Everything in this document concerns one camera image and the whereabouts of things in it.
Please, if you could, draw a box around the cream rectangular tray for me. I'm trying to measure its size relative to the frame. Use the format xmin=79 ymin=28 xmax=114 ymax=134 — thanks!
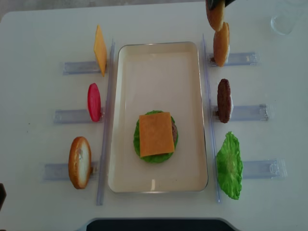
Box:
xmin=108 ymin=42 xmax=208 ymax=193

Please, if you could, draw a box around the meat patty on rack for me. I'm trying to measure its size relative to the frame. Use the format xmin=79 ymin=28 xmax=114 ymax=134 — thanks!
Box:
xmin=217 ymin=79 xmax=232 ymax=123

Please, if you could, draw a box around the tomato slice on rack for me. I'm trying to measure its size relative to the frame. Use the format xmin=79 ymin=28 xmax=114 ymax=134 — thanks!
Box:
xmin=88 ymin=83 xmax=102 ymax=122

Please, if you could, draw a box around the bun on rack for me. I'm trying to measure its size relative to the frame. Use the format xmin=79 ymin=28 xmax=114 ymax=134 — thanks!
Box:
xmin=213 ymin=22 xmax=230 ymax=67
xmin=68 ymin=137 xmax=91 ymax=189

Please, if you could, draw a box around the clear glass dish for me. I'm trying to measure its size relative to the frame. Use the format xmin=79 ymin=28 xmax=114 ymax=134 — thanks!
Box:
xmin=270 ymin=15 xmax=297 ymax=36

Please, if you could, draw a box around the left clear acrylic rack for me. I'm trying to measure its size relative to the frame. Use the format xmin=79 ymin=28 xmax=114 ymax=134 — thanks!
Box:
xmin=42 ymin=41 xmax=116 ymax=205

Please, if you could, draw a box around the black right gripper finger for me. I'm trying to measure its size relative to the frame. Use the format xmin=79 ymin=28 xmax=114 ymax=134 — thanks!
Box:
xmin=206 ymin=0 xmax=222 ymax=10
xmin=225 ymin=0 xmax=236 ymax=7

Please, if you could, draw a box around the meat patty in burger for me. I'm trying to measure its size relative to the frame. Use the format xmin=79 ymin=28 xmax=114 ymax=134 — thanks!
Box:
xmin=171 ymin=121 xmax=178 ymax=145

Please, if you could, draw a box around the lettuce leaf in burger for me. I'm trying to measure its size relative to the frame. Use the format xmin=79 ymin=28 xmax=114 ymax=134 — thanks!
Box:
xmin=133 ymin=110 xmax=177 ymax=164

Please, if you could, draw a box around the black device at table edge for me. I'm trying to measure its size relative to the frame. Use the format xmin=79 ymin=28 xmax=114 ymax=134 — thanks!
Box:
xmin=86 ymin=218 xmax=234 ymax=231

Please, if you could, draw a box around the clear acrylic rack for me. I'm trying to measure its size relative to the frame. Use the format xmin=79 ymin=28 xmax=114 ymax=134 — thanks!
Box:
xmin=42 ymin=41 xmax=116 ymax=205
xmin=201 ymin=36 xmax=287 ymax=203

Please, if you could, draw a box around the bun bottom on rack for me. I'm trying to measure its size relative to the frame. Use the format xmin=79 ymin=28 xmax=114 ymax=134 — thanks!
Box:
xmin=68 ymin=137 xmax=91 ymax=189

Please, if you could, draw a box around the right clear acrylic rack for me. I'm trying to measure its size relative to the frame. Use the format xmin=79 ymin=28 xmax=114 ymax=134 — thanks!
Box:
xmin=201 ymin=36 xmax=287 ymax=203

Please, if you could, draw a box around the cheese slice in burger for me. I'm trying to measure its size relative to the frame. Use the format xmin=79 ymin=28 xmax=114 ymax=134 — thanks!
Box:
xmin=139 ymin=112 xmax=175 ymax=157

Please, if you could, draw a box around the dark object at left edge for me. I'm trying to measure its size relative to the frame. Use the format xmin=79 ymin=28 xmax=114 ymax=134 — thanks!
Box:
xmin=0 ymin=183 xmax=7 ymax=210

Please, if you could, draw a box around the lettuce leaf on rack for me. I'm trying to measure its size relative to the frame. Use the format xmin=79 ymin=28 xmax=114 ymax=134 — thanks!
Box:
xmin=216 ymin=131 xmax=244 ymax=200

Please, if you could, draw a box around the sesame bun top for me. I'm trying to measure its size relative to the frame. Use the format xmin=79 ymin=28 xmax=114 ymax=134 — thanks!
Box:
xmin=206 ymin=0 xmax=225 ymax=31

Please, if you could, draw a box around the cheese slice on rack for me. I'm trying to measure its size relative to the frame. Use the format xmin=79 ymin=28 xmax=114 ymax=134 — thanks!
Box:
xmin=93 ymin=25 xmax=107 ymax=76

